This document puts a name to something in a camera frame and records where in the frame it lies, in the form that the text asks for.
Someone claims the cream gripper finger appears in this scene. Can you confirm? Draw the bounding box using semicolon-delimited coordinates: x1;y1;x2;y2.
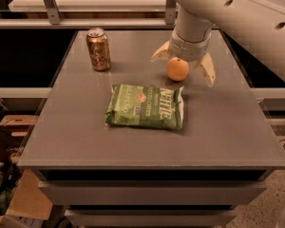
194;52;216;86
151;42;172;62

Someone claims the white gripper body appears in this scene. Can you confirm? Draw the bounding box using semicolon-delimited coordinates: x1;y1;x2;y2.
169;31;211;62

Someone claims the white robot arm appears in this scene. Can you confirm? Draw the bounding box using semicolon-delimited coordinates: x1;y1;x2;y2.
151;0;285;82

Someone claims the orange fruit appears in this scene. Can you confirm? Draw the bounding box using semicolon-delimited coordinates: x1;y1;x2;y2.
166;57;189;82

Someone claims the green Kettle chips bag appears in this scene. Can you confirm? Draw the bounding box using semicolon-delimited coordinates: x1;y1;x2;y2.
104;84;184;130

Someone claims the gold soda can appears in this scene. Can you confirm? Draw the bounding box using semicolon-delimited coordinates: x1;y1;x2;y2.
86;28;111;71

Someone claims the grey drawer cabinet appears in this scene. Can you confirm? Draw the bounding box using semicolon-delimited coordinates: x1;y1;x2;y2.
19;30;285;227

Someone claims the cardboard box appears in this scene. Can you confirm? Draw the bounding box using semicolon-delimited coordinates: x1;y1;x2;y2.
0;115;53;228

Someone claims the metal frame railing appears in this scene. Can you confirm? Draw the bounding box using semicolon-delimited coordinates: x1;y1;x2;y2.
0;0;180;29

